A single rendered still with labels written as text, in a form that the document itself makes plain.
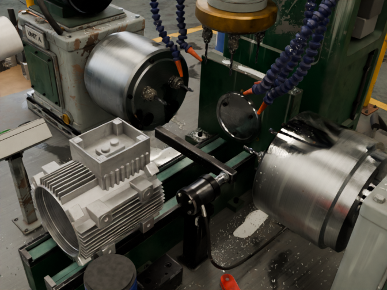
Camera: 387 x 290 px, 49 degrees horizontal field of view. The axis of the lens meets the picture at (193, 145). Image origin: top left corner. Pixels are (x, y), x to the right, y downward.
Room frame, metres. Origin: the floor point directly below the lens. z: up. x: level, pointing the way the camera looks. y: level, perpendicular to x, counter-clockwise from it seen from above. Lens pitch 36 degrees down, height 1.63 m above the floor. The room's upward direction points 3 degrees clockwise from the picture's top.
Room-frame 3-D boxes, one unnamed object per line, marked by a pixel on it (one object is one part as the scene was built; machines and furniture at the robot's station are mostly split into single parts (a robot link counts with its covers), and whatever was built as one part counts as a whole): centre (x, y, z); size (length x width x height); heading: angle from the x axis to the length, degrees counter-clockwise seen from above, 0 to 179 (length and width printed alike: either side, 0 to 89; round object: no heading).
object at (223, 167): (0.81, 0.00, 1.01); 0.26 x 0.04 x 0.03; 48
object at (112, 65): (1.15, 0.21, 1.04); 0.37 x 0.25 x 0.25; 48
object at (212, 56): (1.02, -0.16, 0.97); 0.30 x 0.11 x 0.34; 48
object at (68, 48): (1.31, 0.39, 0.99); 0.35 x 0.31 x 0.37; 48
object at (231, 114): (0.98, -0.11, 1.02); 0.15 x 0.02 x 0.15; 48
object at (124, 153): (0.67, 0.16, 1.11); 0.12 x 0.11 x 0.07; 138
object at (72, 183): (0.64, 0.19, 1.02); 0.20 x 0.19 x 0.19; 138
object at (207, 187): (0.77, -0.16, 0.92); 0.45 x 0.13 x 0.24; 138
